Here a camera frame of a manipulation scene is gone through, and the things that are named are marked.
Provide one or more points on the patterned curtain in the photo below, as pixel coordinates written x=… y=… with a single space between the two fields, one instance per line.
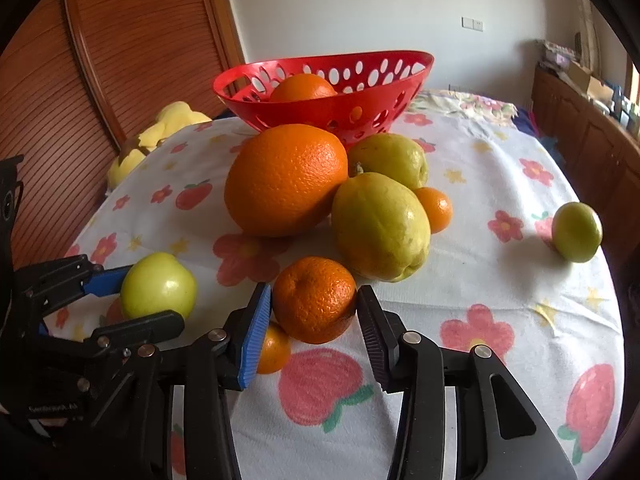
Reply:
x=585 y=25

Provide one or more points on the stack of folded fabrics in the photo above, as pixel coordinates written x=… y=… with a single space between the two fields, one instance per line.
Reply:
x=555 y=52

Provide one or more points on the yellow plush toy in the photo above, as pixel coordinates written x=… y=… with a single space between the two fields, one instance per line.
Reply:
x=170 y=120

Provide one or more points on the white floral strawberry tablecloth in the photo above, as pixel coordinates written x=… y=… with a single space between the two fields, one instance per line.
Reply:
x=500 y=285

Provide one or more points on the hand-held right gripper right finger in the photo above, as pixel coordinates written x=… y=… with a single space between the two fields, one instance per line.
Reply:
x=372 y=345

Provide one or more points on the floral bedding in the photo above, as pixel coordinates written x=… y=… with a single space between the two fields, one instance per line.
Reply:
x=475 y=105

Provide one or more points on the white wall switch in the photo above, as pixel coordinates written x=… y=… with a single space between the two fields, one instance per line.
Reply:
x=472 y=23

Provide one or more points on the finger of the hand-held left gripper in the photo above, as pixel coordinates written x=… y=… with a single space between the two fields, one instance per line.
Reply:
x=107 y=280
x=145 y=325

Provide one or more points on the medium orange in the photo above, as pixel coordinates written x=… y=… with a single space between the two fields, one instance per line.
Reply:
x=302 y=89

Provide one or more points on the large orange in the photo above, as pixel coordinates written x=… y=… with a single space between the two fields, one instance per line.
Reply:
x=285 y=180

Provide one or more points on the small mandarin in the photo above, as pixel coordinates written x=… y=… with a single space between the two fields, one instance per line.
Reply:
x=437 y=207
x=275 y=352

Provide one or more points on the long wooden cabinet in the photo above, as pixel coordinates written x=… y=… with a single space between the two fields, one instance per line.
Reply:
x=590 y=135

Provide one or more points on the wooden slatted door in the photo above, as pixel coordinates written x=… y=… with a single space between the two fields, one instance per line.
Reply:
x=125 y=35

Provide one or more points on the yellow-green lemon with stem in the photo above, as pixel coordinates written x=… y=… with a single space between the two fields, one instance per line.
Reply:
x=380 y=230

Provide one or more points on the red perforated plastic basket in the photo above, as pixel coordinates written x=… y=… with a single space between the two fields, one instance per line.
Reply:
x=320 y=110

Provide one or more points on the dark blue cloth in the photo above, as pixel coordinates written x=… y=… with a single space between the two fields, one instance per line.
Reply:
x=525 y=122

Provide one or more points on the medium mandarin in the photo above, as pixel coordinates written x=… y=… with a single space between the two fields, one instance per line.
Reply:
x=312 y=297

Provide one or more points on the cardboard box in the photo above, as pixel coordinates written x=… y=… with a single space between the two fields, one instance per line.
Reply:
x=595 y=87

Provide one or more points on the green apple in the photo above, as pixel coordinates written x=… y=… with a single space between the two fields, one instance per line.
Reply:
x=157 y=285

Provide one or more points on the small green round fruit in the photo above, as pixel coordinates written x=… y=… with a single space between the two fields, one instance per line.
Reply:
x=577 y=230

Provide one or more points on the row of clutter on cabinet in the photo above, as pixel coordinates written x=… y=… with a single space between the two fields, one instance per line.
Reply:
x=625 y=107

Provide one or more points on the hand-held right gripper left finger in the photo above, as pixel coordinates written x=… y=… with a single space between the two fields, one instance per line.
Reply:
x=255 y=335

